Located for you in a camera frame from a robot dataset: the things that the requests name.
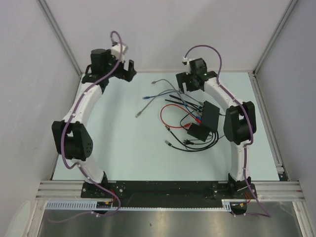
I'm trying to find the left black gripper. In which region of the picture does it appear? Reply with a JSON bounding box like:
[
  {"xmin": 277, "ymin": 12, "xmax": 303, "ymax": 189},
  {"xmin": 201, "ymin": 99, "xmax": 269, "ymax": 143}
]
[{"xmin": 104, "ymin": 49, "xmax": 136, "ymax": 82}]

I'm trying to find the black network switch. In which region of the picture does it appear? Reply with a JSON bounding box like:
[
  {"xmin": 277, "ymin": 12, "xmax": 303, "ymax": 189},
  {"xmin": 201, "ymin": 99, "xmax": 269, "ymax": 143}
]
[{"xmin": 201, "ymin": 101, "xmax": 220, "ymax": 132}]

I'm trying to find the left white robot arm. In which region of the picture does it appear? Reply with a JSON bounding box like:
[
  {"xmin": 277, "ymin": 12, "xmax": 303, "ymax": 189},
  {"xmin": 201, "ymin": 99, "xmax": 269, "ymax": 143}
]
[{"xmin": 51, "ymin": 43, "xmax": 136, "ymax": 198}]

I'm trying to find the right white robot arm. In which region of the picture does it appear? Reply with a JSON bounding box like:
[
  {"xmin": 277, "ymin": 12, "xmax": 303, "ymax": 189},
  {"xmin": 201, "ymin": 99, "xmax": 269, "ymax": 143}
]
[{"xmin": 176, "ymin": 57, "xmax": 256, "ymax": 198}]

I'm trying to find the black power adapter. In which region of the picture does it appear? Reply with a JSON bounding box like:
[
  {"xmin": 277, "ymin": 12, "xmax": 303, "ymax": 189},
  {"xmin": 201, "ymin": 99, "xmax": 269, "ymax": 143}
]
[{"xmin": 187, "ymin": 123, "xmax": 210, "ymax": 142}]

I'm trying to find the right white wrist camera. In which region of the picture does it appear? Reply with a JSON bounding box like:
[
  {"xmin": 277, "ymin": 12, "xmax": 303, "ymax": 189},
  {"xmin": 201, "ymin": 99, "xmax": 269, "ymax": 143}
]
[{"xmin": 182, "ymin": 57, "xmax": 195, "ymax": 75}]

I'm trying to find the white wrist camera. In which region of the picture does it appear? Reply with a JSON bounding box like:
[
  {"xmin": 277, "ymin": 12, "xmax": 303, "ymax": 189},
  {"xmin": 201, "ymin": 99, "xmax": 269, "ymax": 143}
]
[
  {"xmin": 182, "ymin": 57, "xmax": 195, "ymax": 75},
  {"xmin": 111, "ymin": 43, "xmax": 128, "ymax": 62}
]

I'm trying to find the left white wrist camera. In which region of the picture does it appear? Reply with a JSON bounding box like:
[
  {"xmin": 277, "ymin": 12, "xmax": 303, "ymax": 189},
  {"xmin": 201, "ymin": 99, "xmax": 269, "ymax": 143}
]
[{"xmin": 111, "ymin": 43, "xmax": 128, "ymax": 62}]

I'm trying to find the grey ethernet cable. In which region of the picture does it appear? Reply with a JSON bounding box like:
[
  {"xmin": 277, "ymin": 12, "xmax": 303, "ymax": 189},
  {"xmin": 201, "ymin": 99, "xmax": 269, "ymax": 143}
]
[
  {"xmin": 135, "ymin": 89, "xmax": 203, "ymax": 118},
  {"xmin": 151, "ymin": 79, "xmax": 188, "ymax": 102}
]

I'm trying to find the blue ethernet cable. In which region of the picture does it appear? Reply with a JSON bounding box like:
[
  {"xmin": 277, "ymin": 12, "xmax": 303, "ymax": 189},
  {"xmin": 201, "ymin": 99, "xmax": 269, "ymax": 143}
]
[{"xmin": 142, "ymin": 94, "xmax": 203, "ymax": 119}]

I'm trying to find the red ethernet cable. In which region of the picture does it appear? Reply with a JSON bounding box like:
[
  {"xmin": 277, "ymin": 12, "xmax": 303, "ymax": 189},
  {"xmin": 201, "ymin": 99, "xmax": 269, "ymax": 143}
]
[{"xmin": 160, "ymin": 104, "xmax": 203, "ymax": 128}]

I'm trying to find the thin black power cord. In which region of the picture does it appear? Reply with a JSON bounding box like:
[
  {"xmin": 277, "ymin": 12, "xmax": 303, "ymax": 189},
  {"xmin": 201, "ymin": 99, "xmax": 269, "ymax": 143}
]
[{"xmin": 179, "ymin": 112, "xmax": 227, "ymax": 146}]

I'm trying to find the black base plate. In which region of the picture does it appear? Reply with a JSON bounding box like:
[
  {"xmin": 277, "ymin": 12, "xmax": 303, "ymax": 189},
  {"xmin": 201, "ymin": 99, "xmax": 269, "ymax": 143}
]
[{"xmin": 81, "ymin": 180, "xmax": 257, "ymax": 200}]

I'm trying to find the grey slotted cable duct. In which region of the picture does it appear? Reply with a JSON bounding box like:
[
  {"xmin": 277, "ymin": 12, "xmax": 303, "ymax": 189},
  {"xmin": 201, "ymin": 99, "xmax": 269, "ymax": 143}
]
[{"xmin": 45, "ymin": 198, "xmax": 234, "ymax": 212}]

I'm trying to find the aluminium frame rail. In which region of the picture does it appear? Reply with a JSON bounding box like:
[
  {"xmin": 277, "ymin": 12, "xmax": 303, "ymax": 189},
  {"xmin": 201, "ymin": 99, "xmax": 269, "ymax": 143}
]
[{"xmin": 36, "ymin": 180, "xmax": 305, "ymax": 201}]

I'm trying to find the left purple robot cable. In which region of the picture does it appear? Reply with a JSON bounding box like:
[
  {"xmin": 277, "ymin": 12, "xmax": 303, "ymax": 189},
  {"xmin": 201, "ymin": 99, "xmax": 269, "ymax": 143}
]
[{"xmin": 46, "ymin": 31, "xmax": 125, "ymax": 223}]

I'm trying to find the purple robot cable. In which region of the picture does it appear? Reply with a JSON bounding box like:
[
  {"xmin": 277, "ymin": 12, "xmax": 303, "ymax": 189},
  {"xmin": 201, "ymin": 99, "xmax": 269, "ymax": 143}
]
[
  {"xmin": 46, "ymin": 31, "xmax": 125, "ymax": 223},
  {"xmin": 185, "ymin": 45, "xmax": 272, "ymax": 218}
]

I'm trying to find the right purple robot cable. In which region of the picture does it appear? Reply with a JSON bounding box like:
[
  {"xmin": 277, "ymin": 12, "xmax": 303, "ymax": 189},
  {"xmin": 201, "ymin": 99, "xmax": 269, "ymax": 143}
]
[{"xmin": 185, "ymin": 45, "xmax": 272, "ymax": 218}]

